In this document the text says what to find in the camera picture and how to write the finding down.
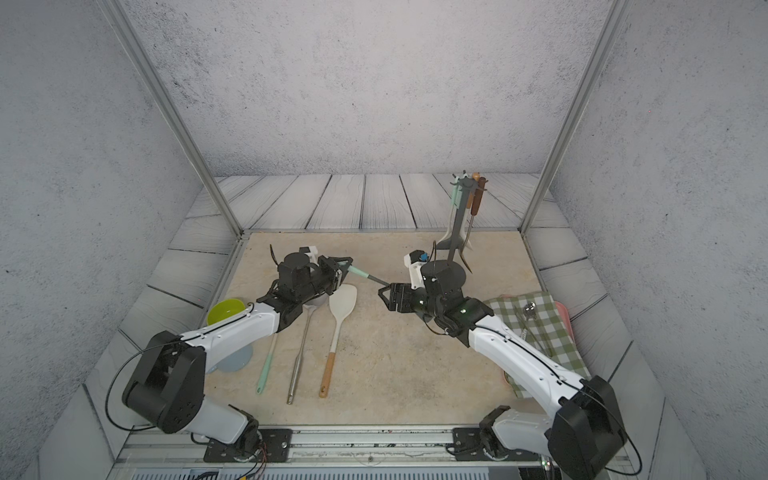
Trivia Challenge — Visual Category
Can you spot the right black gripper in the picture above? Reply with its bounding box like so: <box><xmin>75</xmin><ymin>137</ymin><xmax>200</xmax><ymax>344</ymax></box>
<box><xmin>378</xmin><ymin>282</ymin><xmax>445</xmax><ymax>321</ymax></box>

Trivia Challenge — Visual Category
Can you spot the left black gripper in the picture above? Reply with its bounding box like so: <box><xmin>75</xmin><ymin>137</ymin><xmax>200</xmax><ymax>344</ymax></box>
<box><xmin>294</xmin><ymin>256</ymin><xmax>353</xmax><ymax>306</ymax></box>

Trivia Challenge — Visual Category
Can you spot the grey spatula mint handle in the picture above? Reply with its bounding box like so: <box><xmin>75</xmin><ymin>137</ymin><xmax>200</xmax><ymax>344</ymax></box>
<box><xmin>347</xmin><ymin>265</ymin><xmax>390</xmax><ymax>286</ymax></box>

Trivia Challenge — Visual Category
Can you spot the cream spatula light wood handle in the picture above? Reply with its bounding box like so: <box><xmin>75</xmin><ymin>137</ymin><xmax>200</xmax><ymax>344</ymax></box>
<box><xmin>318</xmin><ymin>284</ymin><xmax>357</xmax><ymax>398</ymax></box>

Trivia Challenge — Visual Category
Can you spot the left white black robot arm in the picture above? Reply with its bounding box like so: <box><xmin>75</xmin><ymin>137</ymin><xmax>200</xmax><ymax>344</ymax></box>
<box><xmin>122</xmin><ymin>248</ymin><xmax>353</xmax><ymax>456</ymax></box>

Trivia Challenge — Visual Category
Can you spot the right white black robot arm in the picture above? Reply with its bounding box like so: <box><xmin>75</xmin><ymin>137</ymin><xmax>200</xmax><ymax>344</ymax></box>
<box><xmin>378</xmin><ymin>260</ymin><xmax>629</xmax><ymax>479</ymax></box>

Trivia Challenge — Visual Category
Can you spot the grey utensil rack stand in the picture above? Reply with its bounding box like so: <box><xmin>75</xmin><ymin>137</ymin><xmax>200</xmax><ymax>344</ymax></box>
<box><xmin>435</xmin><ymin>172</ymin><xmax>487</xmax><ymax>272</ymax></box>

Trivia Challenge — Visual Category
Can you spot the lime green bowl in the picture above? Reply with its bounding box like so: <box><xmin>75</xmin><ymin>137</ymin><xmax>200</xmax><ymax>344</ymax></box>
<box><xmin>206</xmin><ymin>298</ymin><xmax>246</xmax><ymax>326</ymax></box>

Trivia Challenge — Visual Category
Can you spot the metal spoon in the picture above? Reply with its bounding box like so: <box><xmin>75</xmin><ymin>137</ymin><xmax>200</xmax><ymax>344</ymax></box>
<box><xmin>520</xmin><ymin>302</ymin><xmax>536</xmax><ymax>339</ymax></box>

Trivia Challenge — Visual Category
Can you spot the light blue mug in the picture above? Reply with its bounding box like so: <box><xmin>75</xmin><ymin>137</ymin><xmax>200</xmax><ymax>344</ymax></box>
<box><xmin>207</xmin><ymin>344</ymin><xmax>253</xmax><ymax>374</ymax></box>

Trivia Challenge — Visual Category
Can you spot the green checkered cloth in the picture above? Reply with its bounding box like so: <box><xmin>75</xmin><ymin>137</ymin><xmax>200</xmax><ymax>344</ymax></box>
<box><xmin>485</xmin><ymin>291</ymin><xmax>591</xmax><ymax>378</ymax></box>

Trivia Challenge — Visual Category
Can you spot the pink plate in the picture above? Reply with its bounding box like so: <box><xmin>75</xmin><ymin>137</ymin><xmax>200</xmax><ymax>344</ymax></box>
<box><xmin>555</xmin><ymin>301</ymin><xmax>575</xmax><ymax>340</ymax></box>

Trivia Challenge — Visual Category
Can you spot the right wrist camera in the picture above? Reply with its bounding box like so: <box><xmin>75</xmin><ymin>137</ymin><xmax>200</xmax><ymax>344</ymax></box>
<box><xmin>404</xmin><ymin>250</ymin><xmax>429</xmax><ymax>290</ymax></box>

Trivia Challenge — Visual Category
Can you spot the cream utensil mint handle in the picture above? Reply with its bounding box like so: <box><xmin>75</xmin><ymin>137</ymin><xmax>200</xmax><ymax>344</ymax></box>
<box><xmin>436</xmin><ymin>175</ymin><xmax>474</xmax><ymax>251</ymax></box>

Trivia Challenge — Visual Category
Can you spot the utensil light wood handle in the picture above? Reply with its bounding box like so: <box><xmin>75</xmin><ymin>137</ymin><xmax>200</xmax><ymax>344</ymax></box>
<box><xmin>466</xmin><ymin>172</ymin><xmax>481</xmax><ymax>210</ymax></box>

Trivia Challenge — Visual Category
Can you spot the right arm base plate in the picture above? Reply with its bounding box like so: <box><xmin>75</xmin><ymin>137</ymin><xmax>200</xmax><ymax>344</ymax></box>
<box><xmin>445</xmin><ymin>427</ymin><xmax>539</xmax><ymax>462</ymax></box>

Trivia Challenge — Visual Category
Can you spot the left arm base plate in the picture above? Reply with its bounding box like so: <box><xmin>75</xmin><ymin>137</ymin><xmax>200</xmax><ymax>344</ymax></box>
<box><xmin>203</xmin><ymin>428</ymin><xmax>293</xmax><ymax>463</ymax></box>

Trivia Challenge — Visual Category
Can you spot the aluminium mounting rail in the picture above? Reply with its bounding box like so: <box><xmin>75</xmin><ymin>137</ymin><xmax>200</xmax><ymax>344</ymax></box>
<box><xmin>108</xmin><ymin>426</ymin><xmax>567</xmax><ymax>479</ymax></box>

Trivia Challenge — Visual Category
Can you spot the left aluminium frame post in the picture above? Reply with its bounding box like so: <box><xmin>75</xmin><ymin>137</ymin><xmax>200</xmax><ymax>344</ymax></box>
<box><xmin>98</xmin><ymin>0</ymin><xmax>245</xmax><ymax>240</ymax></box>

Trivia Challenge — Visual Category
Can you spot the aluminium frame post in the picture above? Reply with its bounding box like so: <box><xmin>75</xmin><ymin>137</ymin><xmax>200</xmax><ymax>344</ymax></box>
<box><xmin>98</xmin><ymin>0</ymin><xmax>245</xmax><ymax>240</ymax></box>
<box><xmin>519</xmin><ymin>0</ymin><xmax>631</xmax><ymax>237</ymax></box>

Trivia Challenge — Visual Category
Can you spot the right aluminium frame post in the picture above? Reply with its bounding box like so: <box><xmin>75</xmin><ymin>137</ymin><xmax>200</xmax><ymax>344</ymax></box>
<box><xmin>519</xmin><ymin>0</ymin><xmax>631</xmax><ymax>237</ymax></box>

